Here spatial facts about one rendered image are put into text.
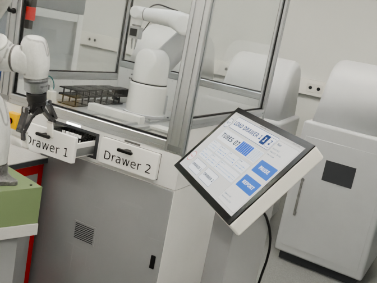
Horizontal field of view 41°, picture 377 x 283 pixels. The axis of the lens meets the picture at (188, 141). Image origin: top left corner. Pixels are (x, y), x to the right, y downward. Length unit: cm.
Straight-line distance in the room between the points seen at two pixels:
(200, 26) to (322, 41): 324
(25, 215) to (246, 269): 70
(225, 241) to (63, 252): 106
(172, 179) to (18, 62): 74
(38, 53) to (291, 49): 358
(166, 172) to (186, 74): 40
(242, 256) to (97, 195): 87
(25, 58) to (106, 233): 83
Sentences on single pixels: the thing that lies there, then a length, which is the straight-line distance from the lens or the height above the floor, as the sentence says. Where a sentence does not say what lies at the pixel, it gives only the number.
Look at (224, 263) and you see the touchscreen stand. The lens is 162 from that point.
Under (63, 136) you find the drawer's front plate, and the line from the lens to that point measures 214.
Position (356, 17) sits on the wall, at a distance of 508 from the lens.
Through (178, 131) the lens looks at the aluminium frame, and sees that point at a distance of 201.
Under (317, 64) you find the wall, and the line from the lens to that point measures 512.
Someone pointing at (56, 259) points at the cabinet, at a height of 29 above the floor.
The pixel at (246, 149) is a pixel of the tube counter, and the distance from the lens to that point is 156.
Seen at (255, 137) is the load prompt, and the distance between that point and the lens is 158.
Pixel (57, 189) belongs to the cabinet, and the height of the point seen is 62.
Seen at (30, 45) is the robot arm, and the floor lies 127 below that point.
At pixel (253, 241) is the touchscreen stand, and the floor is 84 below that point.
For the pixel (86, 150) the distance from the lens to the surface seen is 220.
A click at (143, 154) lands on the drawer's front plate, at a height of 91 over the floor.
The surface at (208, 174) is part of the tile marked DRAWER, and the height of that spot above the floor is 101.
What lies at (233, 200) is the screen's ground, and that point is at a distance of 140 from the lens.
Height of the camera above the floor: 142
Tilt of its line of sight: 12 degrees down
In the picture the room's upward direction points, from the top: 11 degrees clockwise
